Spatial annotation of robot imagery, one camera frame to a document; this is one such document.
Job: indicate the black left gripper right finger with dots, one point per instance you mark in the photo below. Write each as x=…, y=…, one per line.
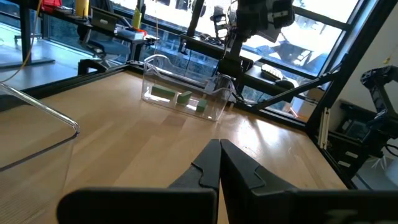
x=295, y=208

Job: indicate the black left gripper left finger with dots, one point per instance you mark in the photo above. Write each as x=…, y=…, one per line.
x=155, y=205

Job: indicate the green wooden block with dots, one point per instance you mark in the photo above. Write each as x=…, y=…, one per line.
x=202, y=105
x=163, y=91
x=184, y=97

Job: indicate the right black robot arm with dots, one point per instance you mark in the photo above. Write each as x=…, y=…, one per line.
x=248, y=15

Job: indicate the white plastic strip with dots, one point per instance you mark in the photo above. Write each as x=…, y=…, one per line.
x=324, y=127

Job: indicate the cardboard box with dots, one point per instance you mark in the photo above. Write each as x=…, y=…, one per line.
x=311, y=104

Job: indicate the black computer mouse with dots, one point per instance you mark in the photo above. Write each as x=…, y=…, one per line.
x=284, y=84

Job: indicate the clear plastic bin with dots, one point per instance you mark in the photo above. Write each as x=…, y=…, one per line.
x=37, y=155
x=217, y=93

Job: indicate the computer keyboard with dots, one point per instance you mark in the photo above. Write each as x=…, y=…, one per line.
x=272, y=71

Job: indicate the black window pillar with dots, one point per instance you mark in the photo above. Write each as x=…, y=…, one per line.
x=351, y=62

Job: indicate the black desk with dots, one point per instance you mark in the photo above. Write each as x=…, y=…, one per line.
x=62, y=17
x=199, y=42

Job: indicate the white tray with orange items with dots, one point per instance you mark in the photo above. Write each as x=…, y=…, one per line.
x=132, y=33

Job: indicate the yellow-green bottle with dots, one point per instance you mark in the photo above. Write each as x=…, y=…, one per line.
x=136, y=18

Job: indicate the black slanted pole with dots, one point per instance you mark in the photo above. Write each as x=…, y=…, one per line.
x=195, y=18

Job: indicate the grey case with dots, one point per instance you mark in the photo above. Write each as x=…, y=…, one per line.
x=104, y=20

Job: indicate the yellow cylindrical container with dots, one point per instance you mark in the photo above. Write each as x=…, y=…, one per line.
x=82, y=7

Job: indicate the red box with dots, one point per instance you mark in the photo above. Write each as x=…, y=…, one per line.
x=51, y=5

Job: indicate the black diagonal frame brace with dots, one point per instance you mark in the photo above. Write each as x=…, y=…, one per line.
x=295, y=90

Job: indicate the black frame bracket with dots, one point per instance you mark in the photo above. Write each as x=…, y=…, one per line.
x=90, y=63

